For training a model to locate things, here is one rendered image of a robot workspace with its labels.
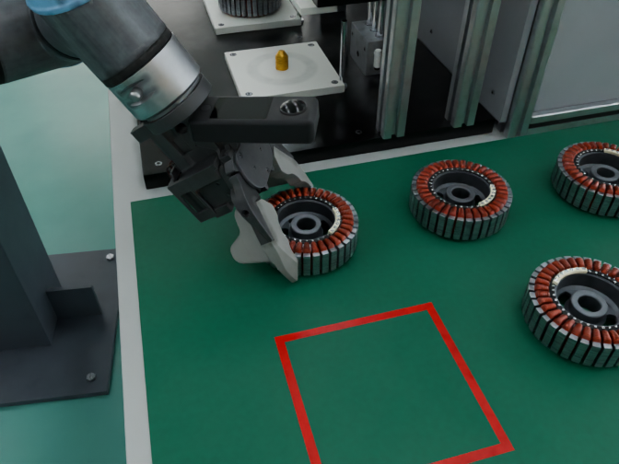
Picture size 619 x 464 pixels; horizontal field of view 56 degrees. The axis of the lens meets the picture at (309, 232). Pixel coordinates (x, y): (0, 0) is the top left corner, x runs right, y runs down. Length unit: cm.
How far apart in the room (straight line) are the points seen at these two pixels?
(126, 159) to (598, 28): 62
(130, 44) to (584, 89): 61
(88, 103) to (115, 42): 201
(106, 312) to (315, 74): 95
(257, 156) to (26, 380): 108
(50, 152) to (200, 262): 168
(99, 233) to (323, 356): 139
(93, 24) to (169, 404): 32
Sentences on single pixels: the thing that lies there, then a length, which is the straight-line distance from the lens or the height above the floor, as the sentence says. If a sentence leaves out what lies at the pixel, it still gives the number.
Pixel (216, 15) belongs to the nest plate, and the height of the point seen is 78.
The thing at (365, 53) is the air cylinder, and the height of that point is 80.
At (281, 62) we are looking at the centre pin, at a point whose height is 80.
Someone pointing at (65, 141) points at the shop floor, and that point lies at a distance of 232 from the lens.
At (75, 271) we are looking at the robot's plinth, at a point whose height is 2.
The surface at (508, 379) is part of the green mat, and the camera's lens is 56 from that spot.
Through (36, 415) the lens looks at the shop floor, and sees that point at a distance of 150.
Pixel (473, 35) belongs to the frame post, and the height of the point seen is 90.
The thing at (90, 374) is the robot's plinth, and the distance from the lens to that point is 149.
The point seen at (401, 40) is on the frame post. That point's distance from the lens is 71.
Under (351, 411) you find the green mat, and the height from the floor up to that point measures 75.
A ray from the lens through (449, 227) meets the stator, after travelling 65.
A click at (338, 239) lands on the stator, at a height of 79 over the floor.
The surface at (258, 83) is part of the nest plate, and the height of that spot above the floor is 78.
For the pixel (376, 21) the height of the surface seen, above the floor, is 84.
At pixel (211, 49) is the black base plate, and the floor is 77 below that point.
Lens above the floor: 119
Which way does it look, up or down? 43 degrees down
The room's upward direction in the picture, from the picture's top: straight up
